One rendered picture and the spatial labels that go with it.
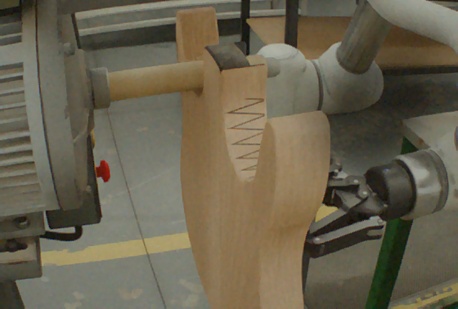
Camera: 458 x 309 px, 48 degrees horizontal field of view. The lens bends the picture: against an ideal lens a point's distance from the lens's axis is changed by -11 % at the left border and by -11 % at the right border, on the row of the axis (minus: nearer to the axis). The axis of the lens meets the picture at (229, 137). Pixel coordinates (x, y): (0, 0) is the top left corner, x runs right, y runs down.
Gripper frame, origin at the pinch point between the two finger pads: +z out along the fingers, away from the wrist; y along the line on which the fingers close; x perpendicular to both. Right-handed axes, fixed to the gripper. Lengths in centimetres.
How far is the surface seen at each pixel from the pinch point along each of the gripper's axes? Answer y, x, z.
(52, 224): 26.0, -17.1, 26.0
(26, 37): 1.7, 25.8, 22.8
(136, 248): 122, -116, 3
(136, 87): 7.3, 15.6, 11.5
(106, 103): 6.7, 14.6, 15.1
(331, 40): 222, -80, -129
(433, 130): 37, -19, -58
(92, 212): 26.1, -15.7, 18.6
